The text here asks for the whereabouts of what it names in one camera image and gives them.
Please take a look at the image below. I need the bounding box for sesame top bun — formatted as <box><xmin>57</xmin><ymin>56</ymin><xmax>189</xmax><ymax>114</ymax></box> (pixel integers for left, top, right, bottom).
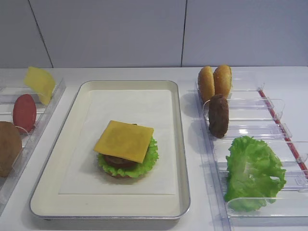
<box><xmin>198</xmin><ymin>66</ymin><xmax>215</xmax><ymax>102</ymax></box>

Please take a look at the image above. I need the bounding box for sesame bun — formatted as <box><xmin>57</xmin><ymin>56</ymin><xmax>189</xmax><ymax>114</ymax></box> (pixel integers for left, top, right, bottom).
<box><xmin>198</xmin><ymin>66</ymin><xmax>215</xmax><ymax>102</ymax></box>
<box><xmin>213</xmin><ymin>64</ymin><xmax>232</xmax><ymax>98</ymax></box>

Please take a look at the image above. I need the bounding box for orange cheese slice on burger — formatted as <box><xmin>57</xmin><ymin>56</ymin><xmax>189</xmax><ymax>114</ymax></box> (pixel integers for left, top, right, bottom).
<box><xmin>94</xmin><ymin>120</ymin><xmax>154</xmax><ymax>163</ymax></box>

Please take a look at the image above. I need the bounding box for green lettuce leaf on burger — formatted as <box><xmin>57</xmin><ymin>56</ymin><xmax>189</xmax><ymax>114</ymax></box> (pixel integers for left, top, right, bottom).
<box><xmin>97</xmin><ymin>137</ymin><xmax>159</xmax><ymax>178</ymax></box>

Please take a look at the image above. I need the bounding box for brown meat patty on burger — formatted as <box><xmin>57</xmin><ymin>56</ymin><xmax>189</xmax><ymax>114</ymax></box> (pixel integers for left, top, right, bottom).
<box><xmin>103</xmin><ymin>154</ymin><xmax>138</xmax><ymax>170</ymax></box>

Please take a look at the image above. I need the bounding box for brown meat patty in rack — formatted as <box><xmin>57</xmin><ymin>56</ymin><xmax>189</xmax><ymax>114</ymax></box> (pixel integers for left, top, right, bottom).
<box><xmin>208</xmin><ymin>94</ymin><xmax>229</xmax><ymax>139</ymax></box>

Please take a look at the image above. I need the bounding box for yellow cheese slice in rack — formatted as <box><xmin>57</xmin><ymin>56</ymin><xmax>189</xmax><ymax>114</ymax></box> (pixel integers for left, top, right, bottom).
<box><xmin>24</xmin><ymin>66</ymin><xmax>55</xmax><ymax>105</ymax></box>

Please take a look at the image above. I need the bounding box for large green lettuce leaf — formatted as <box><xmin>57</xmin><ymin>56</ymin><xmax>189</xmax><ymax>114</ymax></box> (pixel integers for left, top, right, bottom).
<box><xmin>224</xmin><ymin>136</ymin><xmax>286</xmax><ymax>212</ymax></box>

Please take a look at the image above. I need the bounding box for red tomato slice in rack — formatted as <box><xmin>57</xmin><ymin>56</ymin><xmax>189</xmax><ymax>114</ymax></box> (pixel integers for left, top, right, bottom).
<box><xmin>13</xmin><ymin>94</ymin><xmax>37</xmax><ymax>134</ymax></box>

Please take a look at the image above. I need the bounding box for cream metal baking tray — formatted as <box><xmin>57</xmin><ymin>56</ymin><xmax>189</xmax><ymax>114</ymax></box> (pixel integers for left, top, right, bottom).
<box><xmin>30</xmin><ymin>80</ymin><xmax>190</xmax><ymax>219</ymax></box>

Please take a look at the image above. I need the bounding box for white parchment paper sheet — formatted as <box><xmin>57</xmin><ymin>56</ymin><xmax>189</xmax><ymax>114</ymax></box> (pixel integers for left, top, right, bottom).
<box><xmin>60</xmin><ymin>90</ymin><xmax>177</xmax><ymax>194</ymax></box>

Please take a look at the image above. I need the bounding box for clear acrylic right rack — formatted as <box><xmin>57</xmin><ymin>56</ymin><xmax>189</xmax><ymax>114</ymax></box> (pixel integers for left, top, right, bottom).
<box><xmin>192</xmin><ymin>72</ymin><xmax>308</xmax><ymax>231</ymax></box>

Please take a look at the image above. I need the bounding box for clear acrylic rack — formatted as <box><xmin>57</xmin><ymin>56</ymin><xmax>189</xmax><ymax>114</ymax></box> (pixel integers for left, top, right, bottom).
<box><xmin>192</xmin><ymin>72</ymin><xmax>308</xmax><ymax>231</ymax></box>
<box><xmin>0</xmin><ymin>78</ymin><xmax>66</xmax><ymax>211</ymax></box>

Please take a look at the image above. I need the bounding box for clear acrylic left rack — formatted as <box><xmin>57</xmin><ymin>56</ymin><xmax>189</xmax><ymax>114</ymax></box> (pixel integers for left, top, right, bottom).
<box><xmin>0</xmin><ymin>78</ymin><xmax>66</xmax><ymax>211</ymax></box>

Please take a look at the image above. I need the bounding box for brown bun half left rack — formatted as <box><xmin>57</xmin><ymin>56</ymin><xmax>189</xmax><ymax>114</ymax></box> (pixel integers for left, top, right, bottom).
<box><xmin>0</xmin><ymin>121</ymin><xmax>22</xmax><ymax>177</ymax></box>

